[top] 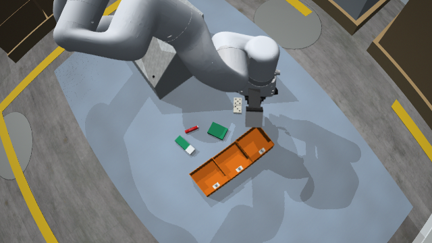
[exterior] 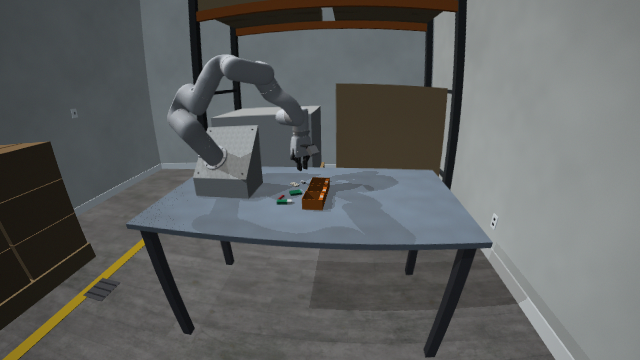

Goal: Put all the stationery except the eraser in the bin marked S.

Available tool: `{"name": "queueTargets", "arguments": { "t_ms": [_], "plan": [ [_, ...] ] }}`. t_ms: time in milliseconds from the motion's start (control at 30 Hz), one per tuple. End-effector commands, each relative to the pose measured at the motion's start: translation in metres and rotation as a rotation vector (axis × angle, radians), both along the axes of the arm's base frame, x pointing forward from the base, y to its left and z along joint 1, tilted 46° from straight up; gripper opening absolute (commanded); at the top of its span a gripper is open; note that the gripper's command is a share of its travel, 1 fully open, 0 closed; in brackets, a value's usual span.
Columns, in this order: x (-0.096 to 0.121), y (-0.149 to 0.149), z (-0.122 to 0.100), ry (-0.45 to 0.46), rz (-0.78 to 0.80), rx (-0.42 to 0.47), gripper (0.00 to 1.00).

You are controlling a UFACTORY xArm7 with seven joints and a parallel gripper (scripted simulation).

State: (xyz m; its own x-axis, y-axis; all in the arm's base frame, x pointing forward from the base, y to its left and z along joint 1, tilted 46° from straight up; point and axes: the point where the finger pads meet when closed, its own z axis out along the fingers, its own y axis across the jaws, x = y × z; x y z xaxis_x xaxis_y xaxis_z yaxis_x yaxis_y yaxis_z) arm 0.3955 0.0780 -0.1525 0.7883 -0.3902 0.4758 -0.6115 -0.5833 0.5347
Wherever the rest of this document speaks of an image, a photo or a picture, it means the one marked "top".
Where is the white domino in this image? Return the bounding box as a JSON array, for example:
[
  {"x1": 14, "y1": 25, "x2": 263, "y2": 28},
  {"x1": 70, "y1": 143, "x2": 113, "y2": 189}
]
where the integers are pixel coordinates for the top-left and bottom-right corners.
[{"x1": 234, "y1": 98, "x2": 242, "y2": 113}]

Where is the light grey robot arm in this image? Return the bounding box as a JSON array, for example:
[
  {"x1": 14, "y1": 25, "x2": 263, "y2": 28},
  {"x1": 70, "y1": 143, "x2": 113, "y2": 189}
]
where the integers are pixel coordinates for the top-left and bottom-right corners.
[{"x1": 53, "y1": 0, "x2": 280, "y2": 128}]

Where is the orange three-compartment tray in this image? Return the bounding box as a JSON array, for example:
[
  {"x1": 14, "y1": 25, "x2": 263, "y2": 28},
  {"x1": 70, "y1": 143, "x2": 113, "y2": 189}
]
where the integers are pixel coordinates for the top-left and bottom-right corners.
[{"x1": 190, "y1": 128, "x2": 275, "y2": 197}]

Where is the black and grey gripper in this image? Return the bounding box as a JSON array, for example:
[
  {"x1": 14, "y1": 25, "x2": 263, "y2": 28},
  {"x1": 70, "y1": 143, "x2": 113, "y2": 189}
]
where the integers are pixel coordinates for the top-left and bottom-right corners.
[{"x1": 238, "y1": 77, "x2": 278, "y2": 102}]

